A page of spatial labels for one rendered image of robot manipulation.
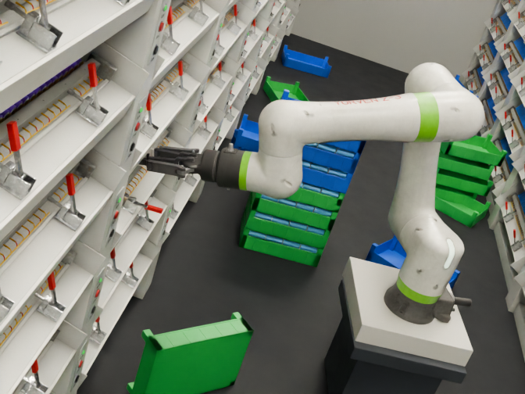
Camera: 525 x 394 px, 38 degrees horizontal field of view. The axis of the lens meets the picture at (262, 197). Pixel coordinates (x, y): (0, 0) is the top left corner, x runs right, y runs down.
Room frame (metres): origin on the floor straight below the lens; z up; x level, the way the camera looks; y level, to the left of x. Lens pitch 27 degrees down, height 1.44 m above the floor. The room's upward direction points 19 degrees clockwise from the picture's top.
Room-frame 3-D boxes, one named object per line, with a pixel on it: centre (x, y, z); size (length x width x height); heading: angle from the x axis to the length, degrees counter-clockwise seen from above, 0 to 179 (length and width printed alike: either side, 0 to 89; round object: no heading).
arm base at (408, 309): (1.86, -0.54, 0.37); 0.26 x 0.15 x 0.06; 110
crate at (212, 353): (1.63, 0.04, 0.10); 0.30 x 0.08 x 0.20; 134
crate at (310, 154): (2.55, -0.11, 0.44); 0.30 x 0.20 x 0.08; 97
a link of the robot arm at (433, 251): (1.85, -0.48, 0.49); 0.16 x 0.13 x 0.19; 23
